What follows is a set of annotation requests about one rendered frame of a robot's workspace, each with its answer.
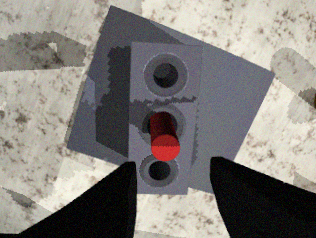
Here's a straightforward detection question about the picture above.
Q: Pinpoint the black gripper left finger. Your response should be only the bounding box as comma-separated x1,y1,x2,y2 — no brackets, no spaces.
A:
0,161,138,238

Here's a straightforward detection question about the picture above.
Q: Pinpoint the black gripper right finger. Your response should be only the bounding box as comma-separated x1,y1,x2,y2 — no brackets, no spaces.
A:
210,158,316,238

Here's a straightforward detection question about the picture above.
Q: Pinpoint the dark red cylinder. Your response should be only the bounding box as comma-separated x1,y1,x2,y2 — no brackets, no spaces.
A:
150,111,179,161

